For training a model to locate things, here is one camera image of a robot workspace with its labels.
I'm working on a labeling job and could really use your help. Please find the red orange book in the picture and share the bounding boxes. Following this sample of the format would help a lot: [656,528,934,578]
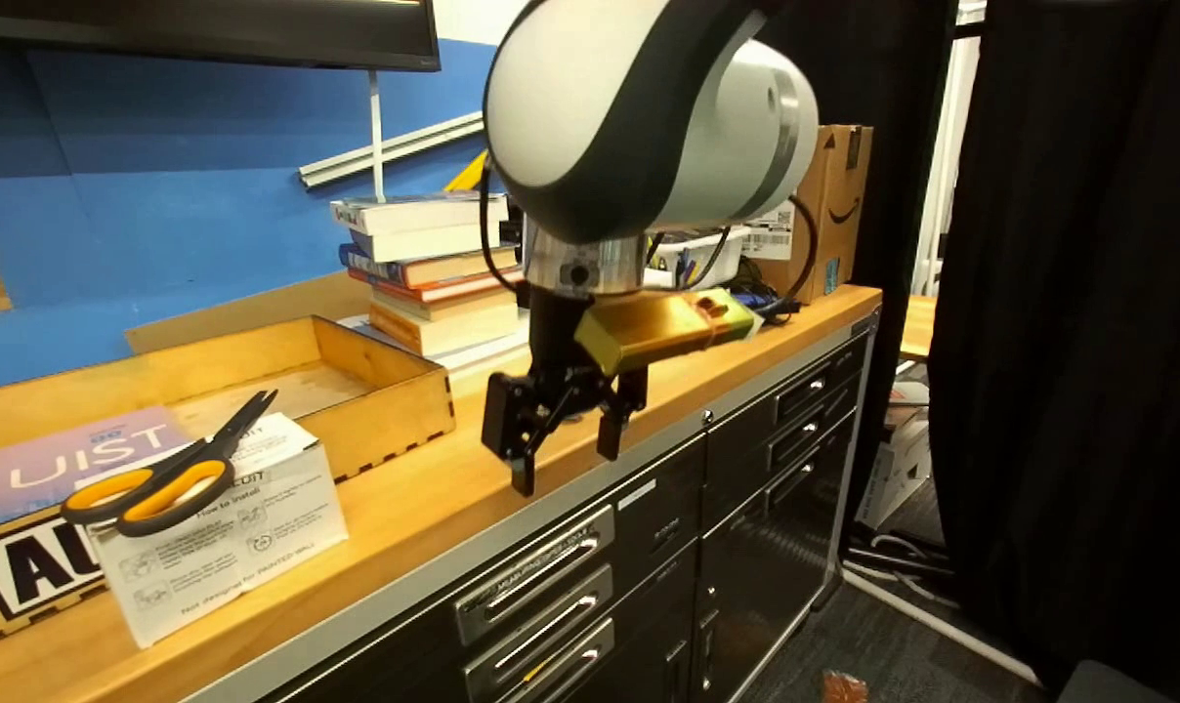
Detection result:
[350,255,517,307]

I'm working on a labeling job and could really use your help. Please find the tan book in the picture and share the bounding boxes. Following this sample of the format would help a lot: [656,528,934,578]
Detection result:
[363,286,533,368]

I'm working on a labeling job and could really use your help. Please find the grey metal cabinet drawer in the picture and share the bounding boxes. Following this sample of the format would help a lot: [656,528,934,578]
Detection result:
[448,501,620,653]

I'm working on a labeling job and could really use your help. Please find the black curtain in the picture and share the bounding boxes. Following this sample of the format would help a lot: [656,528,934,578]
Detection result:
[798,0,1180,703]

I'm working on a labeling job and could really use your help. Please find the shallow wooden tray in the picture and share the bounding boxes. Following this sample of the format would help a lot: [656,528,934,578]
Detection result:
[125,313,461,489]

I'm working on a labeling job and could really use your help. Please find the white box on floor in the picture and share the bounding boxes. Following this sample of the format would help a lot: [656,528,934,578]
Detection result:
[854,419,940,531]

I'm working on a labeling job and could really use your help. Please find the black monitor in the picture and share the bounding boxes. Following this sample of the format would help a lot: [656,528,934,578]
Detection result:
[0,0,447,75]

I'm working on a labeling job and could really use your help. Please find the aluminium extrusion rail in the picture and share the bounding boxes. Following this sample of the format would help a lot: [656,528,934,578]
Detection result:
[294,108,487,195]

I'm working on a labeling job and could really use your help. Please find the black white letter sticker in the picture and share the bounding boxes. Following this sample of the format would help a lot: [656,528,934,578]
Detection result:
[0,507,115,623]

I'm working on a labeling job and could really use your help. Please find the yellow handled scissors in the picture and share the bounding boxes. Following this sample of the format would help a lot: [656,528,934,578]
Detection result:
[60,385,280,538]

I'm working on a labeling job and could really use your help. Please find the purple UIST sign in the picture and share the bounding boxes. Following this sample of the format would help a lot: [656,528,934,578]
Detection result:
[0,403,199,538]

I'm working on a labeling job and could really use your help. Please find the yellow block object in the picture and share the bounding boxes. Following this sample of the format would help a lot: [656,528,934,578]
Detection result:
[570,286,767,382]

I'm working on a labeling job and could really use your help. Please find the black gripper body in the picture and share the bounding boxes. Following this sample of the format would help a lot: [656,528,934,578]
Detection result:
[475,286,620,460]

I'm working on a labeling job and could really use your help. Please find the blue book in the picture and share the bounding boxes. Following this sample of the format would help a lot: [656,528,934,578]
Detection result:
[337,240,417,290]

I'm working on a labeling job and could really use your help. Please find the brown cardboard box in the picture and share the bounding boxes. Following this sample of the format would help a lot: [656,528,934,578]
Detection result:
[749,122,880,303]

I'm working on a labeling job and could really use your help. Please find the yellow ruler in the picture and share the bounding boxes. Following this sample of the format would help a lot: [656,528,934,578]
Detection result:
[442,149,491,199]

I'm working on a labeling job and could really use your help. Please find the white vertical pole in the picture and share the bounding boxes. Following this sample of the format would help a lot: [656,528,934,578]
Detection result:
[363,66,392,207]

